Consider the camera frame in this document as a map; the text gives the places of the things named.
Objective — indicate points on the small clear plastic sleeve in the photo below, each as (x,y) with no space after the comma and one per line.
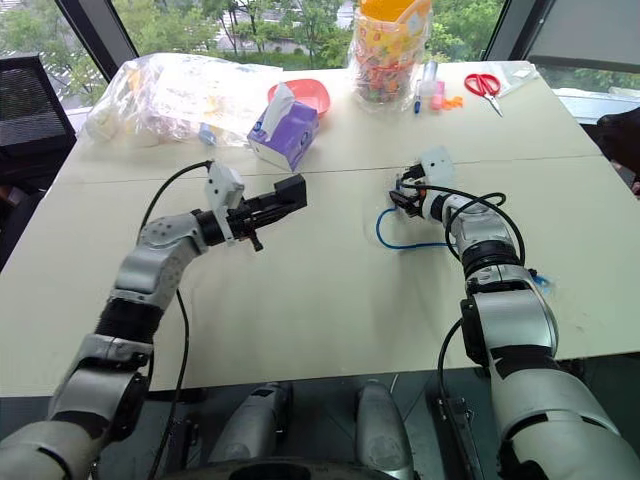
(520,75)

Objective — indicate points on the pink eraser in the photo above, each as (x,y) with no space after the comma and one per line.
(438,96)

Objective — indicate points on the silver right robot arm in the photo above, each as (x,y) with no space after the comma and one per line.
(515,320)

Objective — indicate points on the black mesh chair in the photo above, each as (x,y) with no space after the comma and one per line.
(27,110)

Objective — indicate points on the large clear plastic bag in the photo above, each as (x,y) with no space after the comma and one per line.
(170,95)

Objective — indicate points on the small clear bottle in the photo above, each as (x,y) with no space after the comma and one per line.
(429,75)

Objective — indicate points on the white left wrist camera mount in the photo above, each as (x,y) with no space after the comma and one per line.
(222,186)

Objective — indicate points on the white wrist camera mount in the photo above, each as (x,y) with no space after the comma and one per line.
(222,186)
(438,165)

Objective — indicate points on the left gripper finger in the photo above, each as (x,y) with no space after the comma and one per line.
(261,200)
(277,213)

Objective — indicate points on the dark rounded object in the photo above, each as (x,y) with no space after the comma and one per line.
(620,137)

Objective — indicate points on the grey rounded robot leg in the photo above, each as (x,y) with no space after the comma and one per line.
(252,425)
(380,430)

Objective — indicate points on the pink plastic bowl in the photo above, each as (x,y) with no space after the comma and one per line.
(312,92)

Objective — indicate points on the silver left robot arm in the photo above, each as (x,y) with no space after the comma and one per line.
(155,240)

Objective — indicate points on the dark window frame post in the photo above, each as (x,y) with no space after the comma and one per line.
(97,35)
(517,27)

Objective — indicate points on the purple tissue box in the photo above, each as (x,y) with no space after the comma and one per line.
(290,135)

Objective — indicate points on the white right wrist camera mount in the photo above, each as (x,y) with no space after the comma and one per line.
(438,165)

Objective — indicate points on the black round robot waist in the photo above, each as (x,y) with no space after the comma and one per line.
(280,471)

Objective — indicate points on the blue pen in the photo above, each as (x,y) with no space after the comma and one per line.
(417,97)

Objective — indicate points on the small orange pieces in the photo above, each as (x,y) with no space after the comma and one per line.
(452,103)

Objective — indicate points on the clear jar of colourful pieces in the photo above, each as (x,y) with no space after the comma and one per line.
(387,55)

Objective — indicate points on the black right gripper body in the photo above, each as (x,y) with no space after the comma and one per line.
(413,176)

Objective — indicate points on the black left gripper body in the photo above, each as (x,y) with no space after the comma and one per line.
(241,223)

